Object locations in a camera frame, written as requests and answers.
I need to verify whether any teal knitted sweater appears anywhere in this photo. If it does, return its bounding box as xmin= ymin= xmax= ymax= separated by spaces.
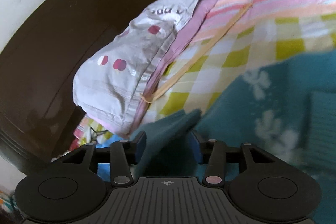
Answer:
xmin=97 ymin=50 xmax=336 ymax=184

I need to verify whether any grey pillow with red dots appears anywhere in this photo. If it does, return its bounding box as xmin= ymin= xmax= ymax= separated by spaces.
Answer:
xmin=72 ymin=0 xmax=217 ymax=137

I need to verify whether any yellow white checkered bedsheet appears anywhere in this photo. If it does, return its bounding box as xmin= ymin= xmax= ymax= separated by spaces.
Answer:
xmin=130 ymin=20 xmax=335 ymax=133

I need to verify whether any dark wooden headboard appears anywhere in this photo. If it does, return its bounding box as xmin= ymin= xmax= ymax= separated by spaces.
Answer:
xmin=1 ymin=0 xmax=156 ymax=174

